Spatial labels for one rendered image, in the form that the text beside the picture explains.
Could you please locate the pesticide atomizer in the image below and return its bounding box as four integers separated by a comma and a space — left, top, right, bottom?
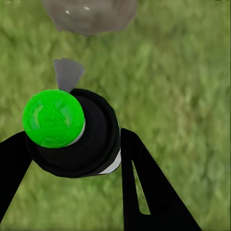
22, 58, 121, 179

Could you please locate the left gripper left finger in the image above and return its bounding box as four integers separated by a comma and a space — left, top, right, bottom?
0, 131, 32, 223

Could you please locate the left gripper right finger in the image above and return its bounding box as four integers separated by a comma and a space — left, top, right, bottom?
120, 128, 202, 231

